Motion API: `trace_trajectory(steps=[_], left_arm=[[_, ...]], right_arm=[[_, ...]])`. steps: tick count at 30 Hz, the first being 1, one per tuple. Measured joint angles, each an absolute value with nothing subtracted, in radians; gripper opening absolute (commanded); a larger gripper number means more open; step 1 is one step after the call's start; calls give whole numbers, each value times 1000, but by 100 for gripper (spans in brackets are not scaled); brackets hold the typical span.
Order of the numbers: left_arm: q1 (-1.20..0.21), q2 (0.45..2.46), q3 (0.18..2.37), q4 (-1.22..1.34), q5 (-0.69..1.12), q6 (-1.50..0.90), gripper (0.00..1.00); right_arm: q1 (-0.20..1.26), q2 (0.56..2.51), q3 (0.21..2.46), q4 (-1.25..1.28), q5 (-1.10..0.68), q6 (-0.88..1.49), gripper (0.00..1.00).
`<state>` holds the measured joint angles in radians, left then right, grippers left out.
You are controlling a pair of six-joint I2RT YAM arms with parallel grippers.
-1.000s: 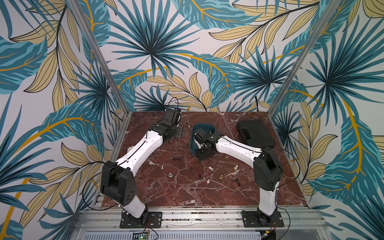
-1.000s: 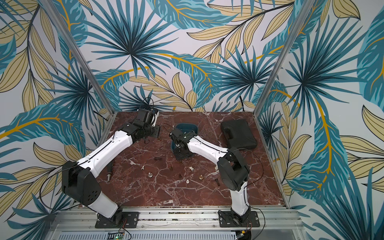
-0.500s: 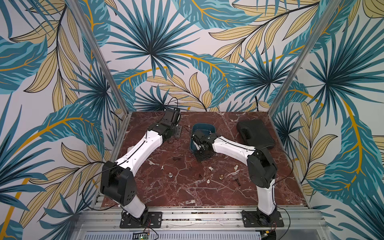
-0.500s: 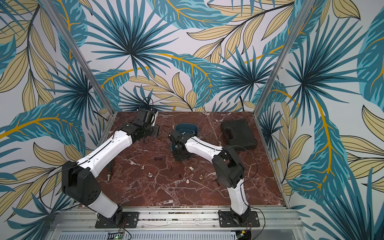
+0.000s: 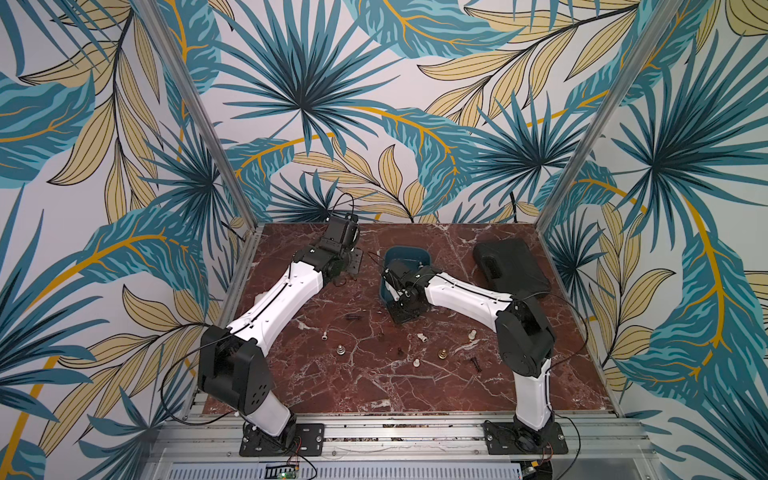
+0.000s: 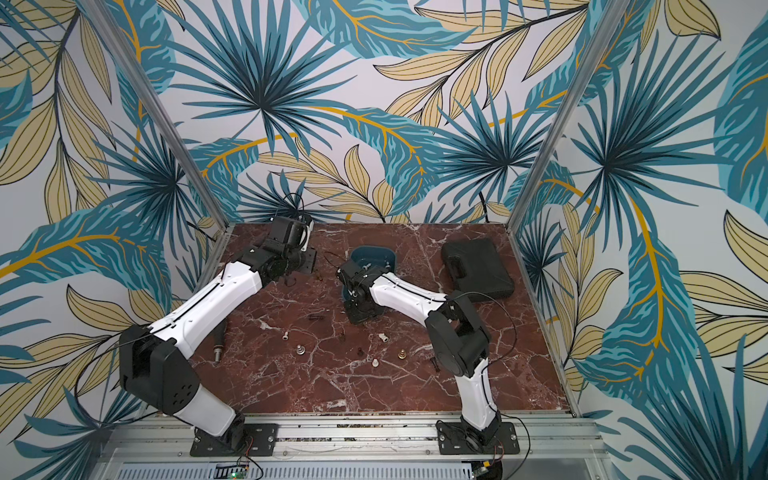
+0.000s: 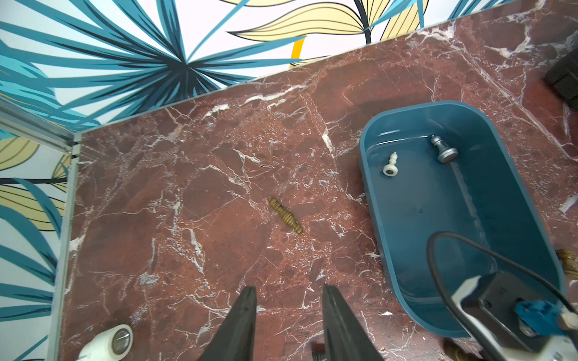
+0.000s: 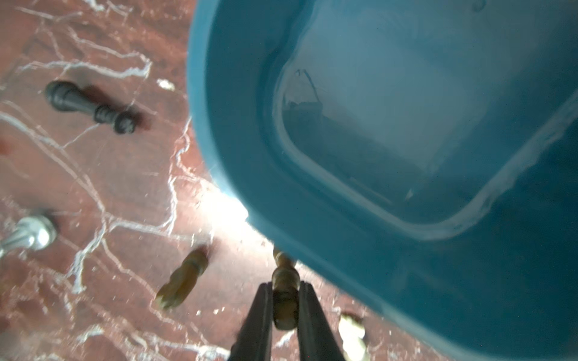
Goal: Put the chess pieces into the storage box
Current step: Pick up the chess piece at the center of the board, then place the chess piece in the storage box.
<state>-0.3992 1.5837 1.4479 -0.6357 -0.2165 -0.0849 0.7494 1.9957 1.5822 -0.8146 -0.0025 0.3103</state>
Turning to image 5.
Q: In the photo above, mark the teal plastic storage box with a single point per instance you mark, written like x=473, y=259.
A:
x=413, y=258

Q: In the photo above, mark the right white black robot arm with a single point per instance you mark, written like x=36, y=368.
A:
x=524, y=334

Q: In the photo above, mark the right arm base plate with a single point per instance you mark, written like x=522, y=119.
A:
x=515, y=438

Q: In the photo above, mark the aluminium front rail frame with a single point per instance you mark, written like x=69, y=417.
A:
x=430, y=446

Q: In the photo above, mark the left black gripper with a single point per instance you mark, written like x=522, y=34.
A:
x=354, y=266

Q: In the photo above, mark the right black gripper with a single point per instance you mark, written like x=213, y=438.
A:
x=399, y=309

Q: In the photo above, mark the green circuit board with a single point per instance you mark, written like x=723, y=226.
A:
x=281, y=472

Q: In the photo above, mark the black plastic case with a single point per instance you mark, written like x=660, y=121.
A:
x=510, y=267

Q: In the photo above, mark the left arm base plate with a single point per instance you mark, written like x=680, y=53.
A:
x=306, y=439

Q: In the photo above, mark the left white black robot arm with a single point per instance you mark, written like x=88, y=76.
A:
x=233, y=366

